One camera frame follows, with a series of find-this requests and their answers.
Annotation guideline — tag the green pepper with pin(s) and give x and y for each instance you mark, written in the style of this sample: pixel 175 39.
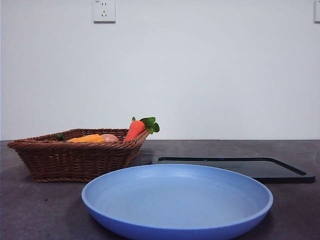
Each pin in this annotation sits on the green pepper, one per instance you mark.
pixel 60 137

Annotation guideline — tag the orange carrot with green leaves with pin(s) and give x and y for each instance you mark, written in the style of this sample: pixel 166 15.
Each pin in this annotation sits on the orange carrot with green leaves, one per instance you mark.
pixel 135 130

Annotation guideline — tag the orange corn cob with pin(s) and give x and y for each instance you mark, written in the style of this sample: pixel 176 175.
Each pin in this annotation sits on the orange corn cob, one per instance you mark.
pixel 87 138

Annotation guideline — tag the pale brown egg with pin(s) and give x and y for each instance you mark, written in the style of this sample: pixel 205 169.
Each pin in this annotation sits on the pale brown egg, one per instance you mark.
pixel 110 138

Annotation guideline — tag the white wall socket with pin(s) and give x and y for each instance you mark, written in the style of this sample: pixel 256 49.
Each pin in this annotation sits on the white wall socket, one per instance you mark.
pixel 104 11
pixel 317 11

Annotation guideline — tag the black rectangular tray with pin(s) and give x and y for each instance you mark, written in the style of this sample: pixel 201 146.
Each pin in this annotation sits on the black rectangular tray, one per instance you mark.
pixel 275 170

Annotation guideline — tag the blue round plate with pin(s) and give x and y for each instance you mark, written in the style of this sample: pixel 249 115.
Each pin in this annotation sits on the blue round plate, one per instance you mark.
pixel 175 200

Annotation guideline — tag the brown wicker basket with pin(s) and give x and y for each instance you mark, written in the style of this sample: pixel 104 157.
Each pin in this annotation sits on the brown wicker basket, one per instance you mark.
pixel 75 160

